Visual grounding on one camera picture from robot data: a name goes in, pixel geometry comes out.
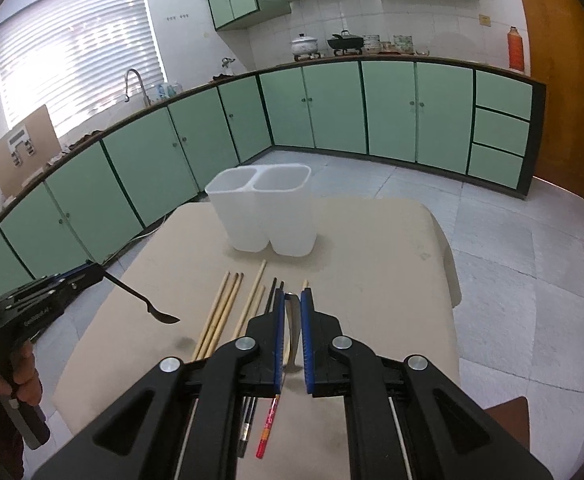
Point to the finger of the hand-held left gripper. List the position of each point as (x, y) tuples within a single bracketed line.
[(79, 280), (72, 273)]

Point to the wooden door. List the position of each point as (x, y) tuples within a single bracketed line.
[(561, 85)]

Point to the metal kettle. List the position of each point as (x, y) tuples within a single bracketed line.
[(228, 66)]

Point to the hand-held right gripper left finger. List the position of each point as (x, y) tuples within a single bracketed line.
[(279, 345)]

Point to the blue plastic bottle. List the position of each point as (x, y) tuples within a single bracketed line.
[(162, 92)]

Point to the red thermos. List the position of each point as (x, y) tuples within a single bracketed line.
[(516, 50)]

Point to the white window blinds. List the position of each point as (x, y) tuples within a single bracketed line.
[(72, 50)]

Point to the thick bamboo chopstick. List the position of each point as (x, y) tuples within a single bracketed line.
[(212, 317), (228, 315), (219, 317)]

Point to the green lower kitchen cabinets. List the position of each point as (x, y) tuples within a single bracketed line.
[(337, 105)]

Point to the dark cloth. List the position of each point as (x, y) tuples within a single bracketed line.
[(221, 77)]

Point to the black spoon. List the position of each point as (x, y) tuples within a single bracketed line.
[(164, 316)]

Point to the glass bowl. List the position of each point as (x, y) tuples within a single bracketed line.
[(422, 51)]

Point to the white two-compartment utensil holder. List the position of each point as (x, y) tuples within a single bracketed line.
[(282, 220)]

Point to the yellow wall switch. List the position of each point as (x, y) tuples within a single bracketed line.
[(485, 20)]

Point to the red patterned chopstick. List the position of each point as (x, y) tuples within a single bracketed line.
[(267, 430)]

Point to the stack of bowls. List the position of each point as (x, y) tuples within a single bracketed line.
[(371, 43)]

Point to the brown wooden chair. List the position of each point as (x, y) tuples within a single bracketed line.
[(514, 420)]

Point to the black chopstick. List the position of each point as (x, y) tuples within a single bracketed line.
[(277, 296), (270, 295)]

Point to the row of wall hooks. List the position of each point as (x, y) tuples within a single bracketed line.
[(178, 17)]

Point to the black wok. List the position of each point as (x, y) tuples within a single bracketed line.
[(346, 41)]

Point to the clear plastic bottle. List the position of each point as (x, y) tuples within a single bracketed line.
[(177, 88)]

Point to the metal spoon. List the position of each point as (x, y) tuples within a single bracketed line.
[(293, 325)]

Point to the patterned container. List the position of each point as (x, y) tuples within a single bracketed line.
[(402, 43)]

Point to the cardboard sheet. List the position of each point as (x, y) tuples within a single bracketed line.
[(37, 135)]

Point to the metal kitchen faucet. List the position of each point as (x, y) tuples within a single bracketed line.
[(134, 77)]

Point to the person's left hand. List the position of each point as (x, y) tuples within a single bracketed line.
[(22, 377)]

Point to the white cooking pot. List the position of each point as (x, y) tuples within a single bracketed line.
[(304, 45)]

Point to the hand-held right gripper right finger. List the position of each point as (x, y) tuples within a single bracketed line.
[(308, 345)]

